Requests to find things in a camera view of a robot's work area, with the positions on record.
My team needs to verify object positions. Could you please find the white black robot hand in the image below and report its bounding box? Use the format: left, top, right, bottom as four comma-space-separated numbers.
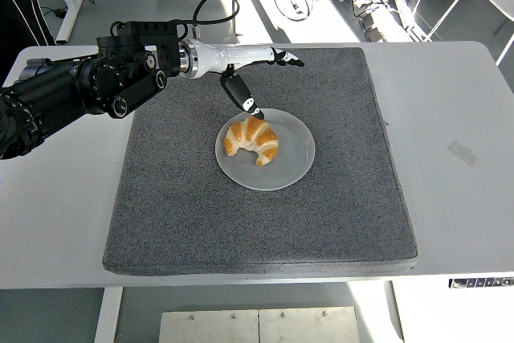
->
196, 39, 305, 121

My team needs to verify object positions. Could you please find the golden croissant bread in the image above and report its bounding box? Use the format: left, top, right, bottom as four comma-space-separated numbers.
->
222, 116, 279, 166

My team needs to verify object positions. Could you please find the round grey plate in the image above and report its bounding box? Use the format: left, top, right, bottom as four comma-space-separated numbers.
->
214, 107, 316, 192

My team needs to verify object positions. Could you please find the grey metal plate with screws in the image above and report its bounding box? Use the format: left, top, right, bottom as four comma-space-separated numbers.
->
258, 305, 361, 343
158, 309, 261, 343

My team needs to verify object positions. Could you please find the white power strip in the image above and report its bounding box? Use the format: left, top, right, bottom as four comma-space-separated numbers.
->
358, 0, 394, 43

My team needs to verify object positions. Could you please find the grey speckled mat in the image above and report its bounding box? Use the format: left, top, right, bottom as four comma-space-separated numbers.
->
102, 47, 418, 278

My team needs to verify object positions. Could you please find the white T-foot table leg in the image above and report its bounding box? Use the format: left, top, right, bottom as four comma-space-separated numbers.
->
43, 0, 92, 45

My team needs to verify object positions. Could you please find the black fabric with white stripe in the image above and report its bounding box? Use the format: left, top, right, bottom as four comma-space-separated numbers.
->
0, 0, 57, 87

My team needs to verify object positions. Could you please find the clear tape patch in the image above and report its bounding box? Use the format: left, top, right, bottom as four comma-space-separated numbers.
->
447, 140, 481, 169

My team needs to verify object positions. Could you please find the white table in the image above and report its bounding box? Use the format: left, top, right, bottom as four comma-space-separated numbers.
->
0, 40, 514, 291

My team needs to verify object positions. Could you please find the white table support leg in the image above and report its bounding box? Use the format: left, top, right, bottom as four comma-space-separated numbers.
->
94, 287, 124, 343
383, 280, 406, 343

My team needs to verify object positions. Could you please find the black table control panel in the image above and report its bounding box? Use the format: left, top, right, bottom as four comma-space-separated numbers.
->
448, 276, 514, 290

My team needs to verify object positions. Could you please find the thin black cable with plug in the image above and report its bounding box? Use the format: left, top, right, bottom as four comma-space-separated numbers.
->
39, 0, 93, 19

